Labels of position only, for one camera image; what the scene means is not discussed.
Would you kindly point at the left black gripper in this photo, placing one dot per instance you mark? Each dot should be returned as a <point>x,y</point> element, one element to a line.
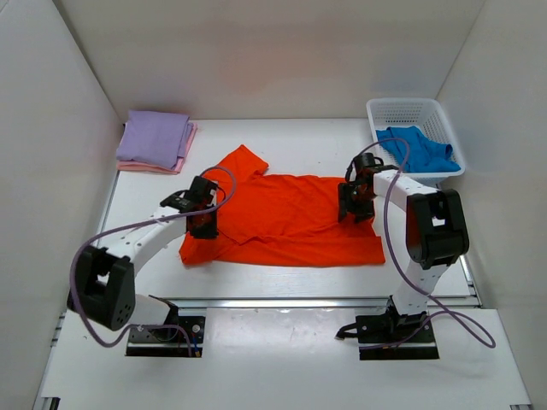
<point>210,232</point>

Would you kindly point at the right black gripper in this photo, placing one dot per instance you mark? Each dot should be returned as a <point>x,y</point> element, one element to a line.
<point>345,206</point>

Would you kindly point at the orange t-shirt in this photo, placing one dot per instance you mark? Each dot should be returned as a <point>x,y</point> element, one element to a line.
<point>281,220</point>

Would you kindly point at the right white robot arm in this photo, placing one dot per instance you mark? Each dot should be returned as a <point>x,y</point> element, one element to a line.
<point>436,234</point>

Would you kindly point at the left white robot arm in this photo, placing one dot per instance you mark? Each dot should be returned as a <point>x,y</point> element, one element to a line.
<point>103,279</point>

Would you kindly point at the blue t-shirt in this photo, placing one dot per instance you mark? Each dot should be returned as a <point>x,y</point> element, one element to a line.
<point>425,155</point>

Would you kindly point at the folded pink t-shirt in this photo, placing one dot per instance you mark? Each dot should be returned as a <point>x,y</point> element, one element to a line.
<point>135,166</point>

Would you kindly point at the folded purple t-shirt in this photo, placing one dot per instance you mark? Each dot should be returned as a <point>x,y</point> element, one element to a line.
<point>154,138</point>

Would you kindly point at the white plastic basket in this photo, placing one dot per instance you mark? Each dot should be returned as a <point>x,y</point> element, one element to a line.
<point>424,113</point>

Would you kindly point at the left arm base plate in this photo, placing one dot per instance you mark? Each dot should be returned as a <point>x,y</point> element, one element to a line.
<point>171,343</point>

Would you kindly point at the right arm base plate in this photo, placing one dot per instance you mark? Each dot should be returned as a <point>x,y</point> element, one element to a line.
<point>391,336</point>

